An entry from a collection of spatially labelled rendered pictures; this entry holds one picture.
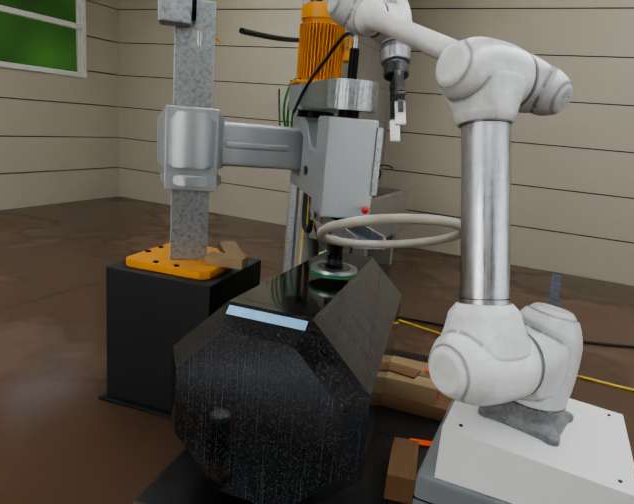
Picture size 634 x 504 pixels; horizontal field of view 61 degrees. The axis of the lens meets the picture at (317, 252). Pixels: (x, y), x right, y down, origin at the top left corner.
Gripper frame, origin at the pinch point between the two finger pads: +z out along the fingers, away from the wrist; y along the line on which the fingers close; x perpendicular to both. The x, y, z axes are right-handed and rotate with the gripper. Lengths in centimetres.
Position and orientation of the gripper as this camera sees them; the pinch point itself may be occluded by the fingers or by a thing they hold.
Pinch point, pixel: (397, 130)
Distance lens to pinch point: 163.9
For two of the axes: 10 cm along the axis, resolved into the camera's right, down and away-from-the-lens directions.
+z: 0.0, 9.9, -1.4
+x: -10.0, 0.1, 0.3
